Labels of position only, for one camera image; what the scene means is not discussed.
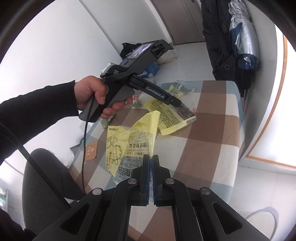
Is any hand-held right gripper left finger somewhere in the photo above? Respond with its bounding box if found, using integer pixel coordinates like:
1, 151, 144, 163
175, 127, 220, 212
32, 155, 151, 241

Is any black hanging jacket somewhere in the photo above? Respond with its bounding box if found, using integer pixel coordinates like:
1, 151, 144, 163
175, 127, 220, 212
200, 0, 251, 91

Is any thick black braided cable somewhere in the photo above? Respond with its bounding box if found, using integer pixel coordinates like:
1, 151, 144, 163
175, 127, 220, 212
0, 122, 71, 210

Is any silver folded umbrella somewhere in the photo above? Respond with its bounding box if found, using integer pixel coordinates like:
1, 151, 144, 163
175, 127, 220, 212
228, 0, 260, 70

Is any white trash bin grey rim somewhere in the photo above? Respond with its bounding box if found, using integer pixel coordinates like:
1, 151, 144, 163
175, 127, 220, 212
245, 206, 279, 241

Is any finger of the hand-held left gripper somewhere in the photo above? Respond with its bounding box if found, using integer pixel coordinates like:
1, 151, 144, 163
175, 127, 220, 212
129, 76, 181, 106

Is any person's grey pants leg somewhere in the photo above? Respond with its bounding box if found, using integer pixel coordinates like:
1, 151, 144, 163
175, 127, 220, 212
22, 148, 86, 235

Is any yellow logo plastic wrapper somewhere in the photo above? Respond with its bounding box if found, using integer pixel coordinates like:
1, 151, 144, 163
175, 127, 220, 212
106, 110, 162, 184

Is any person's left hand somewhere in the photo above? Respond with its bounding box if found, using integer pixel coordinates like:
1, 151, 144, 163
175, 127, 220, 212
74, 75, 134, 120

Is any checked tablecloth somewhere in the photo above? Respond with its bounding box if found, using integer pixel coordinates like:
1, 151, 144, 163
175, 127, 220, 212
68, 80, 245, 241

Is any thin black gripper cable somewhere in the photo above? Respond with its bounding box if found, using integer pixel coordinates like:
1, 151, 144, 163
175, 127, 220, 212
81, 96, 95, 194

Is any orange paper packet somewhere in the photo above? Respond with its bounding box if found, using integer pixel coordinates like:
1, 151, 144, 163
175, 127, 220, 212
84, 140, 99, 162

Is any clear pale yellow wrapper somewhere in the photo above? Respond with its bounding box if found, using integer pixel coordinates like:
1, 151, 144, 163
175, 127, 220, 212
168, 82, 197, 100

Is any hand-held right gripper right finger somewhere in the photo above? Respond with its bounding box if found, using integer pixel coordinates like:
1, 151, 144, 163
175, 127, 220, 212
153, 155, 271, 241

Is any yellow text plastic wrapper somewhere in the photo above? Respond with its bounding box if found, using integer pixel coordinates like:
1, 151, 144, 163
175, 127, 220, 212
144, 98, 197, 136

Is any beige bag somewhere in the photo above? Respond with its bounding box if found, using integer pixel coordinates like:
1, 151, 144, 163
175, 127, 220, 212
157, 49, 178, 63

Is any black clothes pile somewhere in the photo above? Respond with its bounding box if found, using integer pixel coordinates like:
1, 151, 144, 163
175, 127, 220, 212
121, 42, 141, 57

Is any person's left forearm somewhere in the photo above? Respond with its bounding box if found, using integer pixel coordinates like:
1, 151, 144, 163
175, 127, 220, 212
0, 80, 77, 164

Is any grey door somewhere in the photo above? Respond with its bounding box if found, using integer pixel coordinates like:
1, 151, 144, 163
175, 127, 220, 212
150, 0, 206, 45

